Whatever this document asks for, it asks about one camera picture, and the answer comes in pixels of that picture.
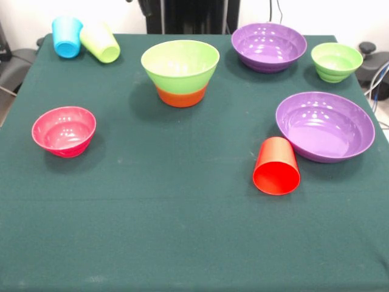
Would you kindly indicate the red cup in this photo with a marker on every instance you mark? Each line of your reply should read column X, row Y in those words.
column 276, row 179

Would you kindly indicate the small green bowl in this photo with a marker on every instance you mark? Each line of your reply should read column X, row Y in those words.
column 335, row 65

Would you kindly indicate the dark green tablecloth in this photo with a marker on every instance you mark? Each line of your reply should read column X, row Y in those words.
column 182, row 228

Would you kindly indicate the orange bowl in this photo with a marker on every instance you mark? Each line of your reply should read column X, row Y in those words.
column 182, row 98

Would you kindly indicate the purple bowl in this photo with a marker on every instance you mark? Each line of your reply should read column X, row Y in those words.
column 267, row 45
column 325, row 130

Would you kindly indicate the blue cup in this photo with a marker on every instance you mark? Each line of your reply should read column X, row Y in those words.
column 65, row 39

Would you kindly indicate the black chair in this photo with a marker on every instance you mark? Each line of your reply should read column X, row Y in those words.
column 375, row 65
column 15, row 68

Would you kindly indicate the pink bowl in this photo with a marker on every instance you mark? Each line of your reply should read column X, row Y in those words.
column 64, row 137

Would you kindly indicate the yellow-green cup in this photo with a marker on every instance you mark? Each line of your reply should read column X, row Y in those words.
column 101, row 45

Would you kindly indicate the large green bowl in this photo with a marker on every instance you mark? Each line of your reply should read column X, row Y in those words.
column 179, row 67

